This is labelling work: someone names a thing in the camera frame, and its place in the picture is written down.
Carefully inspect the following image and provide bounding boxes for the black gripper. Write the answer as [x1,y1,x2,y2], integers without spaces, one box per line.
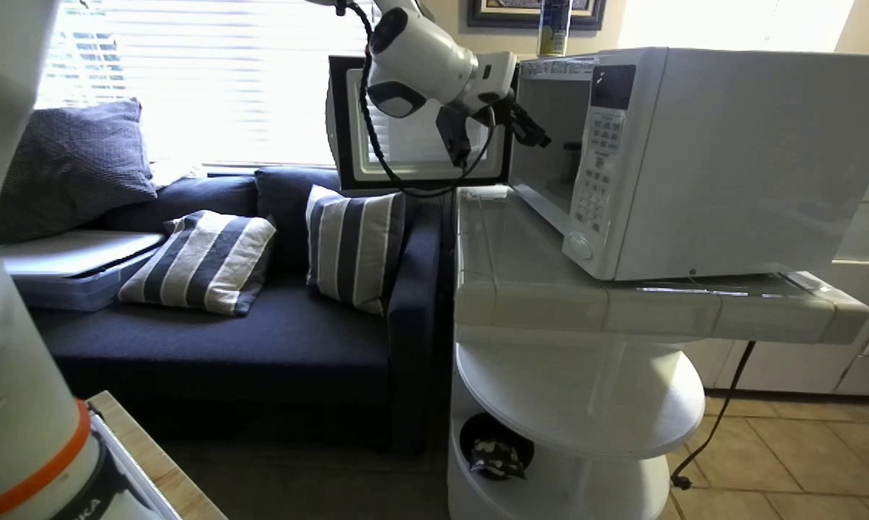
[488,87,555,153]

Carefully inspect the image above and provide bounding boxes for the black microwave power cable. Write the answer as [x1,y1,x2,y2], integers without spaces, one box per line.
[669,341,760,490]

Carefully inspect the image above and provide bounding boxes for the blue folded blanket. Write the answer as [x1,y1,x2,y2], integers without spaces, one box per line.
[10,253,155,315]

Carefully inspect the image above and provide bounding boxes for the blue white striped pillow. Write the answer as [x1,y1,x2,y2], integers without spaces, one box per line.
[302,182,410,318]
[113,207,279,318]

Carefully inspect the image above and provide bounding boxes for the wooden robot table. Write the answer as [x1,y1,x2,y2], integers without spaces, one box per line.
[84,387,228,520]

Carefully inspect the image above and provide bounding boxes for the plain blue pillow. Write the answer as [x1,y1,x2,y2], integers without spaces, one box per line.
[0,99,158,243]

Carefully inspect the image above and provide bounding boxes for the black framed microwave door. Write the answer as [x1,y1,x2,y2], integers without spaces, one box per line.
[326,54,520,194]

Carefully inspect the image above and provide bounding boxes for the grey laptop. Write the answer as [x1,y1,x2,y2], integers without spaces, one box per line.
[0,226,171,283]

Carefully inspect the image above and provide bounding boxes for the blue yellow spray can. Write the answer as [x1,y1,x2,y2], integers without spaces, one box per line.
[536,0,573,57]

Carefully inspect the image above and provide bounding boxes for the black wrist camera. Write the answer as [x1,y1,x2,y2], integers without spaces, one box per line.
[432,99,475,171]

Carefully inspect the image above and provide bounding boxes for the dark framed picture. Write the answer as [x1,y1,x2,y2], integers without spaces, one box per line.
[465,0,608,34]

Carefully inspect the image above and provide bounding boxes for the white tiled counter with shelves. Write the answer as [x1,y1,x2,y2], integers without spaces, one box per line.
[443,182,869,520]

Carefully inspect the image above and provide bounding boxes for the navy blue sofa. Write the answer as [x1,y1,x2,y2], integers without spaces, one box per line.
[32,162,451,455]

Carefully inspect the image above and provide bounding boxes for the white microwave oven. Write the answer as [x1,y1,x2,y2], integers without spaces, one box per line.
[505,47,869,283]

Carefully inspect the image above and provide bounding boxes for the white window blinds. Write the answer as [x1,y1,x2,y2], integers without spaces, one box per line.
[32,0,389,182]

